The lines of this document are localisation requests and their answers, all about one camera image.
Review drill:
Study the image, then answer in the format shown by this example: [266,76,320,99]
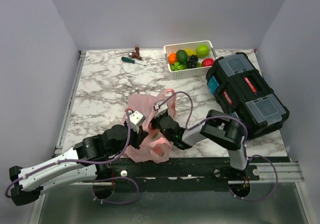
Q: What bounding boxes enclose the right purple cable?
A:
[156,91,250,160]

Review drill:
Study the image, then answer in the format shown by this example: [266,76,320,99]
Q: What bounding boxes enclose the pink plastic bag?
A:
[124,89,175,163]

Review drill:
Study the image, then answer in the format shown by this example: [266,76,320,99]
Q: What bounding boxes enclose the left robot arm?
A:
[5,123,148,206]

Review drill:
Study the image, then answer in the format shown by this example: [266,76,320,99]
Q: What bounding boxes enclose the brown metal faucet valve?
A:
[128,46,142,60]

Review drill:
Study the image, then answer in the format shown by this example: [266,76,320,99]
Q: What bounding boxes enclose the dark purple fake grapes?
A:
[186,55,199,69]

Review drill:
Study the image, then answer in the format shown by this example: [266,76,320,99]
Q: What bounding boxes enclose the aluminium frame rail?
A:
[54,49,304,182]

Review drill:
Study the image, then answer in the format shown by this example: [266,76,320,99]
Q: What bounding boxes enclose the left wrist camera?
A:
[126,109,146,133]

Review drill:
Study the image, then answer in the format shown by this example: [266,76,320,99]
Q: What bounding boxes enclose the yellow fake lemon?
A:
[184,48,197,56]

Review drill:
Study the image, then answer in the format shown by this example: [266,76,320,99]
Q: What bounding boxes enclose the green handled screwdriver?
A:
[121,56,146,66]

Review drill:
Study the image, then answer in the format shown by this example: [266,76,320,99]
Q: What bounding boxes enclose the white perforated plastic basket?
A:
[163,39,216,79]

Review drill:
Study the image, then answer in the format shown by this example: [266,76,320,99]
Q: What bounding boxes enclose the green fruit with black trim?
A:
[170,62,186,71]

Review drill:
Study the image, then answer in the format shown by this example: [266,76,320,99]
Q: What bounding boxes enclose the green fake apple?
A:
[196,44,210,58]

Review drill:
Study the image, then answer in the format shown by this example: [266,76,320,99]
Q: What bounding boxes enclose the black plastic toolbox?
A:
[205,52,290,139]

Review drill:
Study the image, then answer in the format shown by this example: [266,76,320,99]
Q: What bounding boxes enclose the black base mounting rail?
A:
[97,157,259,193]

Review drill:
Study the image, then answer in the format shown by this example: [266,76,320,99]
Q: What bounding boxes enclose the orange fake orange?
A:
[167,53,178,65]

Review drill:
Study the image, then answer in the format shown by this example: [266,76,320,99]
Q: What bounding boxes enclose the red fake apple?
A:
[201,58,215,67]

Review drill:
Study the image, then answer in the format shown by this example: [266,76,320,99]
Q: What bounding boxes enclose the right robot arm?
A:
[151,110,248,180]

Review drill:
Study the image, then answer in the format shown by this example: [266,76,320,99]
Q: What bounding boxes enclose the dark green fake fruit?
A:
[176,49,189,63]

